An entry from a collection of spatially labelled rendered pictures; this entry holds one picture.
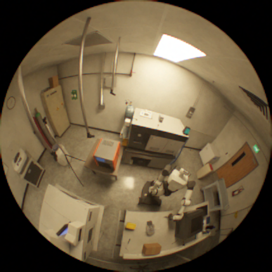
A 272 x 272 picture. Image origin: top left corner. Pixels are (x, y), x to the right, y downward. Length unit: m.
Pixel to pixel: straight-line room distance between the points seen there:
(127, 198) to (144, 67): 3.28
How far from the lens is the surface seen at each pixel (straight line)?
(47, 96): 3.30
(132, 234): 1.51
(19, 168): 3.00
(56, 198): 1.08
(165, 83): 2.38
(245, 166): 4.01
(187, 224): 1.52
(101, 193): 2.33
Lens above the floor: 2.28
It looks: 43 degrees down
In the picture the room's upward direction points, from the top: 14 degrees clockwise
